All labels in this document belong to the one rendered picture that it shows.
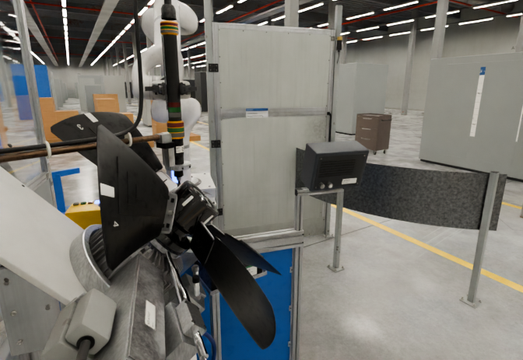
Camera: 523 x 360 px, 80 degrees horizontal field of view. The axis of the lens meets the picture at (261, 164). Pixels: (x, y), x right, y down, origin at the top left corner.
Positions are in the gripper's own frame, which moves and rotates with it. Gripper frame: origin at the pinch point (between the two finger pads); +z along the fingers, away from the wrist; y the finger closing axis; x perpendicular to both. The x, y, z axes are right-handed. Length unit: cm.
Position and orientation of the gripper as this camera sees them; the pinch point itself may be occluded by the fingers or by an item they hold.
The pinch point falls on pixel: (172, 89)
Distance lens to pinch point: 85.4
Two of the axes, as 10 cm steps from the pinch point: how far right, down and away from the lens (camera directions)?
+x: 0.0, -9.7, -2.3
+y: -9.5, 0.7, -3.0
